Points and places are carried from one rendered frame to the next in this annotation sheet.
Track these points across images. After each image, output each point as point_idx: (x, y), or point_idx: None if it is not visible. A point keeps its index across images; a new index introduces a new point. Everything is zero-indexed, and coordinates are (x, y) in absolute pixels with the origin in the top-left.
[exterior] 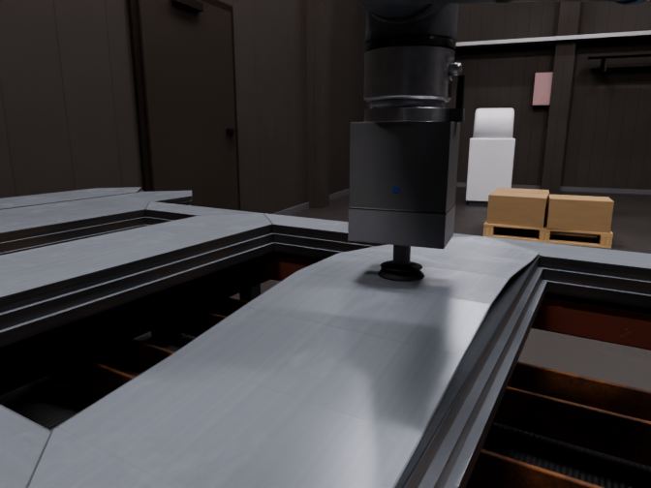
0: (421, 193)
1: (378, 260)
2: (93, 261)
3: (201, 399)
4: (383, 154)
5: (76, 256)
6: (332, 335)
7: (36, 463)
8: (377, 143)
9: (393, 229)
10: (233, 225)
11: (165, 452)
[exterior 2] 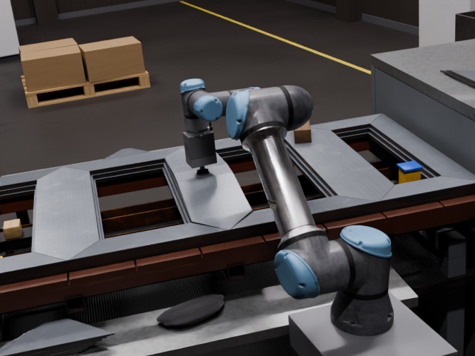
0: (209, 150)
1: (189, 171)
2: (80, 209)
3: (206, 208)
4: (198, 143)
5: (65, 211)
6: (211, 191)
7: (198, 224)
8: (196, 141)
9: (203, 162)
10: (74, 177)
11: (214, 214)
